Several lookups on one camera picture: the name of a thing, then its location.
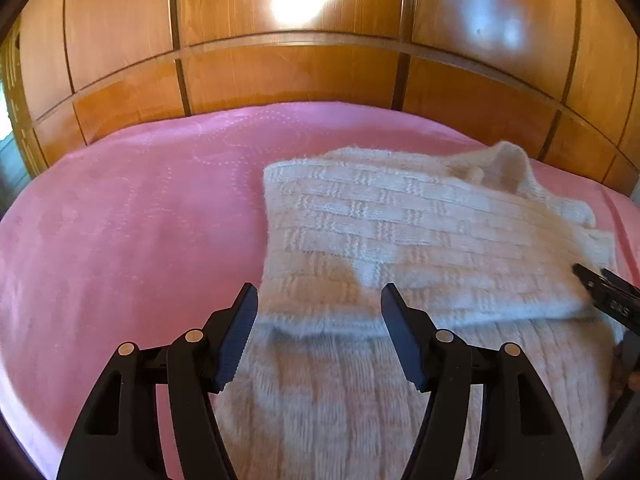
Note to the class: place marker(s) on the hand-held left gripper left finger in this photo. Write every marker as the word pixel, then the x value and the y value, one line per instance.
pixel 235 345

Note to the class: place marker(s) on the wooden wardrobe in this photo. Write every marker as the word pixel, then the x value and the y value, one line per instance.
pixel 300 75

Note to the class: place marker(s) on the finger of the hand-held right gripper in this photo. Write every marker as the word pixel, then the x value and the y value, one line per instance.
pixel 622 282
pixel 605 300

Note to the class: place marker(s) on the pink blanket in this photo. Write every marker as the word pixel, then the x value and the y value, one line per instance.
pixel 125 235

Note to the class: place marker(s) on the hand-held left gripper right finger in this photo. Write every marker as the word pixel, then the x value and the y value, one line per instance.
pixel 402 345

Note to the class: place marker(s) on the white knitted sweater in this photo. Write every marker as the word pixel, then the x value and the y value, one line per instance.
pixel 400 220

